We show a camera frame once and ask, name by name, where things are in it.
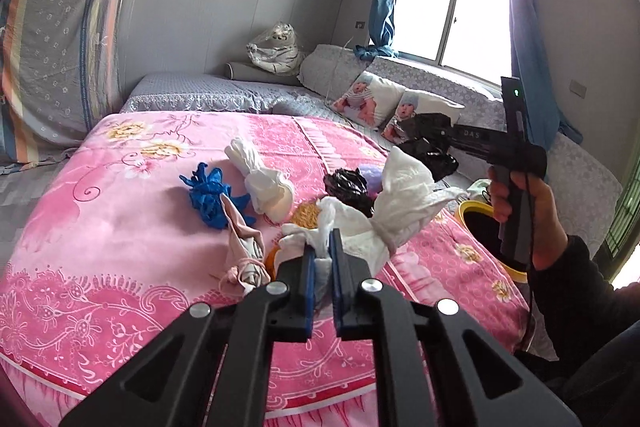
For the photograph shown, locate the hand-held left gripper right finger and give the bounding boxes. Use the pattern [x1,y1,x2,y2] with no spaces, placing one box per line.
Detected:
[329,229,583,427]

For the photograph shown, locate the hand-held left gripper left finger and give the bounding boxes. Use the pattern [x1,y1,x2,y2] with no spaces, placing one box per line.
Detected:
[59,252,317,427]

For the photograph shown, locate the large black plastic bag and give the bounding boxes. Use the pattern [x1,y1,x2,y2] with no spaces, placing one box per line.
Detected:
[399,113,460,182]

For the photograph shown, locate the pink bag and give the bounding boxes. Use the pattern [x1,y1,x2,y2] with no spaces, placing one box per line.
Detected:
[210,194,273,295]

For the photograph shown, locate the white plastic bag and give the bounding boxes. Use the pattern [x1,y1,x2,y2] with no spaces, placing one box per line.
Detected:
[277,146,468,308]

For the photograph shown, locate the yellow trash bin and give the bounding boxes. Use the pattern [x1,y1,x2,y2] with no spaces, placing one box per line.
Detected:
[459,199,531,283]

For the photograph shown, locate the person's right hand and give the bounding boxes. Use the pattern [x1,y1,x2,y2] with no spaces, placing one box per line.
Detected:
[487,167,569,272]

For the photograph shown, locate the baby print pillow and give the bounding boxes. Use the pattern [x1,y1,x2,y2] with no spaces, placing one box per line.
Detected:
[382,89,466,145]
[332,69,406,130]

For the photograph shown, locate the pale green plastic bag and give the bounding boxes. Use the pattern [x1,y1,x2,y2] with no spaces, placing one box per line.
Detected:
[467,179,495,204]

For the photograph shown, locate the green snack packet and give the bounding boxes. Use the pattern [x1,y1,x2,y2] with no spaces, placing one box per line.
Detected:
[290,202,322,229]

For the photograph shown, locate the small black plastic bag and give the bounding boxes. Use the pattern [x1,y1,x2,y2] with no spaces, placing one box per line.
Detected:
[322,167,376,218]

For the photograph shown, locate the purple plastic piece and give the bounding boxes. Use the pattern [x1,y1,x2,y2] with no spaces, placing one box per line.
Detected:
[360,166,387,198]

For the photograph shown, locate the white knotted bag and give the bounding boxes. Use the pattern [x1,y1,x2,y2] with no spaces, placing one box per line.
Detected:
[225,137,296,218]

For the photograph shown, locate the blue rubber glove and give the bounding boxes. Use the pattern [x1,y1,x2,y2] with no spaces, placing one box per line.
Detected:
[179,162,256,232]

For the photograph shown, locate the tiger plush in plastic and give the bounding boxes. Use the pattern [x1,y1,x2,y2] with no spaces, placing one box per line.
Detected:
[246,22,308,75]

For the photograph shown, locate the pink floral blanket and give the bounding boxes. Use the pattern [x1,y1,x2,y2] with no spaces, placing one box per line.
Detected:
[0,111,531,427]

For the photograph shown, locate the grey quilted sofa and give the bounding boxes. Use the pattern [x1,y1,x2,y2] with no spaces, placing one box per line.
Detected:
[120,43,626,258]

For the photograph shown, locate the grey bolster pillow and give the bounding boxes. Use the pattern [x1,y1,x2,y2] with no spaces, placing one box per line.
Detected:
[223,62,303,85]

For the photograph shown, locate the person's dark pants leg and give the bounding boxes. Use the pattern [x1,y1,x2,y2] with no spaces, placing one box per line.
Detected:
[542,322,640,427]

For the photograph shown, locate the striped floral sheet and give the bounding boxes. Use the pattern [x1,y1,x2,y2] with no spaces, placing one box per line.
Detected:
[0,0,133,168]

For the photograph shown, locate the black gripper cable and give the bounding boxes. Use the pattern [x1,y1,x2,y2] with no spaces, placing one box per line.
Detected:
[517,172,538,350]

